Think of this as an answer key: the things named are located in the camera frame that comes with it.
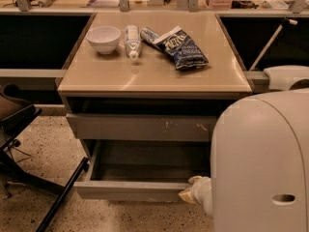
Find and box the white stick with tip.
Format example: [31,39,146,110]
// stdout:
[249,17,298,72]

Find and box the clear plastic water bottle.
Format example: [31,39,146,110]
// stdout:
[125,25,141,60]

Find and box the grey drawer cabinet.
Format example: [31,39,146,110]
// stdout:
[56,11,254,197]

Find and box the white bowl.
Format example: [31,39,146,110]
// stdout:
[86,26,121,54]

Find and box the grey top drawer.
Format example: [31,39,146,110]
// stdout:
[67,113,216,142]

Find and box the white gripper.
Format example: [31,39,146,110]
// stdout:
[179,176,213,217]

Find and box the black office chair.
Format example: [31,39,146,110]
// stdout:
[0,83,91,232]

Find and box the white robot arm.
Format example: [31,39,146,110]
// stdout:
[180,88,309,232]

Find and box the grey drawer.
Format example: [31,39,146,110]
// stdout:
[67,113,216,142]
[75,140,211,202]

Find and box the blue vinegar chip bag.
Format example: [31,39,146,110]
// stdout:
[140,26,209,71]

